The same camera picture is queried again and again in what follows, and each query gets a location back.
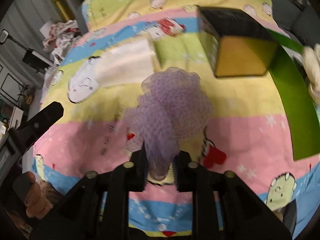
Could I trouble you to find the grey sofa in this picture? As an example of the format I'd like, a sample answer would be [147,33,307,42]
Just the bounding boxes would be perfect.
[272,0,319,47]

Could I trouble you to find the grey curtain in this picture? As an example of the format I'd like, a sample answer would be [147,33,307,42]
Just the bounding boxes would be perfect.
[1,0,88,87]

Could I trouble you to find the black floor stand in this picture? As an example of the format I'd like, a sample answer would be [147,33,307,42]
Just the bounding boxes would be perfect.
[0,29,54,74]

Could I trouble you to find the small red white pouch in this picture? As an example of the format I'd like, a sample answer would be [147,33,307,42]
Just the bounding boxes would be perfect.
[157,18,185,36]

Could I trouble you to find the green storage box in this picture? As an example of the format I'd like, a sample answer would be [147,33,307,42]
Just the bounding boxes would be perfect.
[268,29,319,161]

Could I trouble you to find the black and gold box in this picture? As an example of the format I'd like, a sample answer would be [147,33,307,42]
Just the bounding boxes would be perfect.
[197,7,280,78]

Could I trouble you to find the colourful cartoon bed sheet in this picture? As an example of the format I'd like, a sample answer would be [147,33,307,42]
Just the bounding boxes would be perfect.
[31,0,319,238]

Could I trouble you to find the person's hand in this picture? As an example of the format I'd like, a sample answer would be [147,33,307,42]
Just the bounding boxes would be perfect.
[12,171,63,220]

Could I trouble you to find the white cloth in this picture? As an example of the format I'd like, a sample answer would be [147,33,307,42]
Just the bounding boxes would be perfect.
[94,37,160,87]

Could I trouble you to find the pile of clothes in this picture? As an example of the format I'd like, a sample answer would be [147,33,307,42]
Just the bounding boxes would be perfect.
[40,20,81,66]

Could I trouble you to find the purple mesh bath pouf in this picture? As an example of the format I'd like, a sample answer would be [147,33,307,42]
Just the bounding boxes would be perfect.
[123,67,213,181]

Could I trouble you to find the beige cream towel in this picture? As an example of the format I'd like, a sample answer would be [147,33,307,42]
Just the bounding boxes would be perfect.
[302,43,320,105]

